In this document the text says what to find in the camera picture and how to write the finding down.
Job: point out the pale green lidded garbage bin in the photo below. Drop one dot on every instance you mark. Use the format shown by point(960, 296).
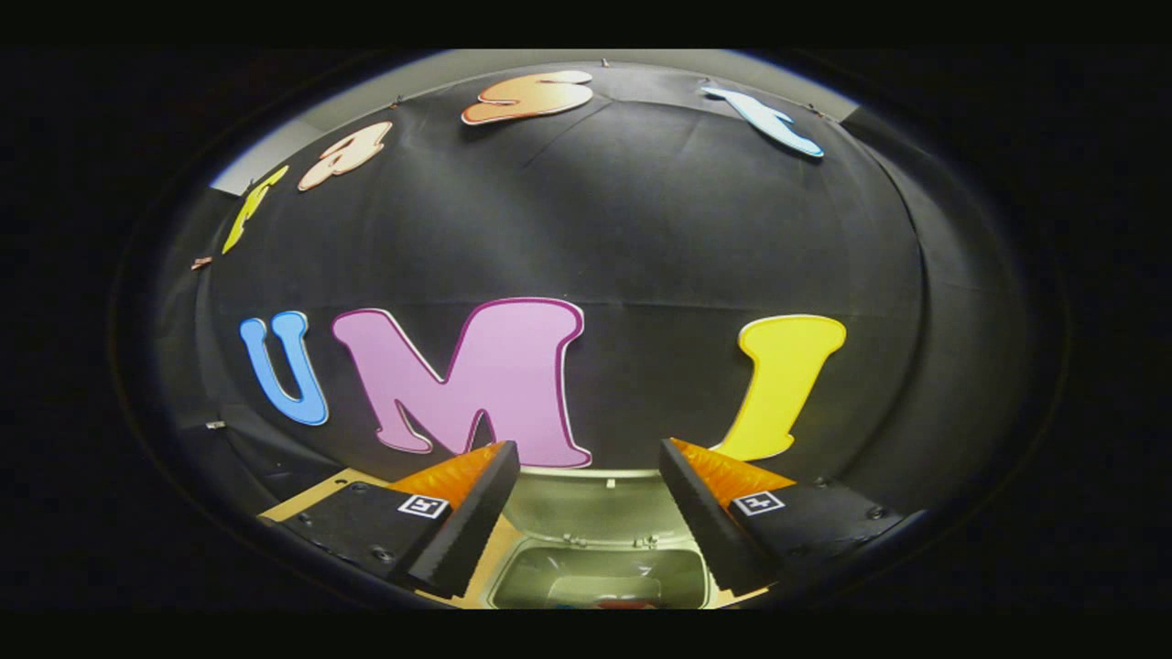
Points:
point(586, 503)

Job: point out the black backdrop cloth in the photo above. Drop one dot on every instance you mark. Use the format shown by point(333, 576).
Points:
point(687, 229)

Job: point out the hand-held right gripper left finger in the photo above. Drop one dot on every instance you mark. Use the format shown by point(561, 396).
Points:
point(467, 531)

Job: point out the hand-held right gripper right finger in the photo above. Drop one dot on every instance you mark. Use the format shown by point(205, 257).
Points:
point(700, 522)

